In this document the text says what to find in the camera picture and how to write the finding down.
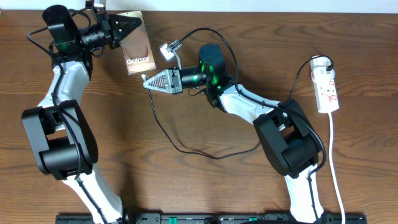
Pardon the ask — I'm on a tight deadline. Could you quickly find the black charger cable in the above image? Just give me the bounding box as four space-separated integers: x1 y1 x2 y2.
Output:
141 55 335 161

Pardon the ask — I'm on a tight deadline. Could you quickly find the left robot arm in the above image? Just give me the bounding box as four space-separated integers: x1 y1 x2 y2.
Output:
21 1 142 223

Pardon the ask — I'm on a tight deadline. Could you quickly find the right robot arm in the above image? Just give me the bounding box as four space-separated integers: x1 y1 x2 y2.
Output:
143 44 326 223

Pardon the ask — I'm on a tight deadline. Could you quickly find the white power strip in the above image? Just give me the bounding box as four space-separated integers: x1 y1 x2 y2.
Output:
310 55 339 114

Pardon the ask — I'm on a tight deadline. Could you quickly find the white power strip cord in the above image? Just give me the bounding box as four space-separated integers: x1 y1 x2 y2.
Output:
327 112 346 224

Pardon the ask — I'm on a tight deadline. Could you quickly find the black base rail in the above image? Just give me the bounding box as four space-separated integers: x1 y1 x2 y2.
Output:
55 213 368 224

